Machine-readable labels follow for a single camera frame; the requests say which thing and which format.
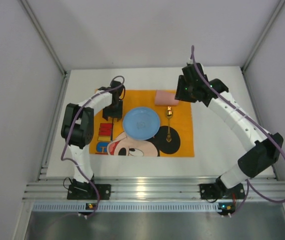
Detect blue metal fork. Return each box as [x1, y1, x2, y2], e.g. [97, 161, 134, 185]
[110, 118, 115, 142]

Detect pink plastic cup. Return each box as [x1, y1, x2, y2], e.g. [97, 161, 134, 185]
[154, 90, 179, 106]

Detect gold ornate spoon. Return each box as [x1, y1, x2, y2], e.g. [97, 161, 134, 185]
[166, 106, 173, 143]

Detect light blue plate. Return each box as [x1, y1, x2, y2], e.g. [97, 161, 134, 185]
[122, 106, 161, 141]

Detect orange Mickey Mouse placemat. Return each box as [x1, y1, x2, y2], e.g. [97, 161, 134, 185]
[89, 90, 195, 158]

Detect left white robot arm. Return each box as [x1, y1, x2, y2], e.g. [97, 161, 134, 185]
[60, 75, 126, 190]

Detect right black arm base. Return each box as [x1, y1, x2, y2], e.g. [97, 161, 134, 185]
[199, 183, 245, 202]

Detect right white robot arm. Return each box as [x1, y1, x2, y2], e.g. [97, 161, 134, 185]
[175, 63, 284, 198]

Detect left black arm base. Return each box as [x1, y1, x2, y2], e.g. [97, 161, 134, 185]
[67, 181, 112, 200]

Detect aluminium mounting rail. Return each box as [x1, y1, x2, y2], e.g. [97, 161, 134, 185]
[22, 165, 285, 201]

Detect perforated cable duct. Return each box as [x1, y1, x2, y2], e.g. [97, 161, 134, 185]
[32, 201, 236, 213]

